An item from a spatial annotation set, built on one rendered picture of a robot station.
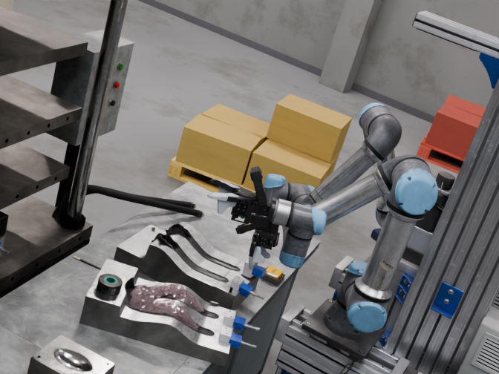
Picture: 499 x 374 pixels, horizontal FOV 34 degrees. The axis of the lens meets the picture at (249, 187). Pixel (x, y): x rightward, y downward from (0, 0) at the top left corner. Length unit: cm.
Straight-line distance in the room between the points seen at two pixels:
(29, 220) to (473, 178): 172
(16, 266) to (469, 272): 156
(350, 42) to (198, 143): 363
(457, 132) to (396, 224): 542
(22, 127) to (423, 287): 144
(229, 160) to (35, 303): 305
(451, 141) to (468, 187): 520
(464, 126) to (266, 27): 298
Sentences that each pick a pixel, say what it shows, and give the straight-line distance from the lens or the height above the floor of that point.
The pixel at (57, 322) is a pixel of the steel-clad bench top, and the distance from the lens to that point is 278.
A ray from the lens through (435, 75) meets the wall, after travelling 905.
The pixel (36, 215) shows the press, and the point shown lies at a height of 78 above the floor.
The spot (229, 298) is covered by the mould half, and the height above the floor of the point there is 87.
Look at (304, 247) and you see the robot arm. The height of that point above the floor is 136.
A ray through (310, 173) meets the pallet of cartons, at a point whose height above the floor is 40.
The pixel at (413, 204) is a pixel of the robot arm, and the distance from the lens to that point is 232.
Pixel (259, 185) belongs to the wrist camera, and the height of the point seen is 150.
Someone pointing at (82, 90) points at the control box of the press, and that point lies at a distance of 327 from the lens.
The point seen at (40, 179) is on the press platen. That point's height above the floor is 104.
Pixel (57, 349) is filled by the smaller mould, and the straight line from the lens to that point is 256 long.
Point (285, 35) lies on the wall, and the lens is 958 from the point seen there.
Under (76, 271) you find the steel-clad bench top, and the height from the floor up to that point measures 80.
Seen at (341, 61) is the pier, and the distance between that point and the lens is 904.
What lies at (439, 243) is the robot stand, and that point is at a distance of 269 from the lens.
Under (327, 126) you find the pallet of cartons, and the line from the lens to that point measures 577.
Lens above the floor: 243
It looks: 24 degrees down
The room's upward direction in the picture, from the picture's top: 17 degrees clockwise
